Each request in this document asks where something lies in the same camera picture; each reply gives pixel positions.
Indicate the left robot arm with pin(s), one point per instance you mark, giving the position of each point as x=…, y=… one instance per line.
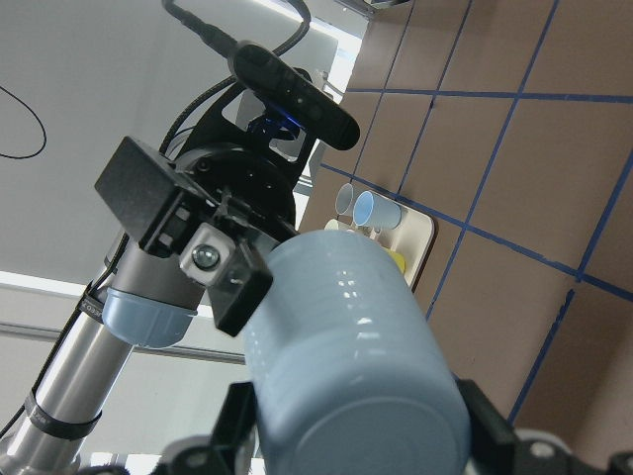
x=140, y=300

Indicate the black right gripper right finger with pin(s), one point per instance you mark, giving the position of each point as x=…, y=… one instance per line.
x=499, y=448

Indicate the cream serving tray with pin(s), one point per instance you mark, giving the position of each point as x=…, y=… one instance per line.
x=412, y=239

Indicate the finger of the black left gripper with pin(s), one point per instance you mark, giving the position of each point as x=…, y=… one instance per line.
x=239, y=288
x=159, y=207

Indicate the yellow plastic cup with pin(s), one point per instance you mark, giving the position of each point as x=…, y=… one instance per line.
x=399, y=260

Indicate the blue plastic cup on tray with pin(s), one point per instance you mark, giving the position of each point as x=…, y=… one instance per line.
x=375, y=211

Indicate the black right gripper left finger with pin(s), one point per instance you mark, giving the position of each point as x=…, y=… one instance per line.
x=229, y=448

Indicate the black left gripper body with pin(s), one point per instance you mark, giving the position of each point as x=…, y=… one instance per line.
x=243, y=146

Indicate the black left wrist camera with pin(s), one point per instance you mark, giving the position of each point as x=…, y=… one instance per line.
x=282, y=86

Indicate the grey plastic cup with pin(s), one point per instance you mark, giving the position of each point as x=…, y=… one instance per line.
x=345, y=200

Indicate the light blue plastic cup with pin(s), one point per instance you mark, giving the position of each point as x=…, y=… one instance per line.
x=348, y=376

